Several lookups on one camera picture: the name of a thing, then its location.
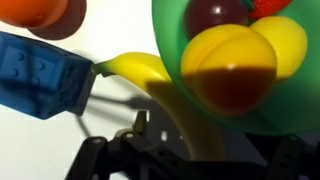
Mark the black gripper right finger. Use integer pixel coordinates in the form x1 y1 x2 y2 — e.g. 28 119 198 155
265 134 320 180

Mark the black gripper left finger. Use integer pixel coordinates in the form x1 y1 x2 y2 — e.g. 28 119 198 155
65 110 188 180

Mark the yellow toy banana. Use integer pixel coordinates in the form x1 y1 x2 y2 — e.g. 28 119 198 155
91 51 228 162

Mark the green plastic bowl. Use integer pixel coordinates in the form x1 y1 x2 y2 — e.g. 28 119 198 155
151 0 320 136

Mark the yellow toy lemon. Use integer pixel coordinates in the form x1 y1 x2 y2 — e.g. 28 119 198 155
249 15 309 83

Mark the yellow toy peach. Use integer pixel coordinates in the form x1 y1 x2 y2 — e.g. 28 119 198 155
180 23 279 116

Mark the blue toy cube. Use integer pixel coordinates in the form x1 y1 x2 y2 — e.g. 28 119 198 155
0 30 96 121

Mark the red toy strawberry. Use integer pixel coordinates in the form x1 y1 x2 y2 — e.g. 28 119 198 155
247 0 295 20

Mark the dark purple toy plum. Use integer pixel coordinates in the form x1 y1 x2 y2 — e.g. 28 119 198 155
183 0 251 41

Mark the orange toy fruit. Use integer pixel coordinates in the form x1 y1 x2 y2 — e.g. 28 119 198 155
0 0 70 30

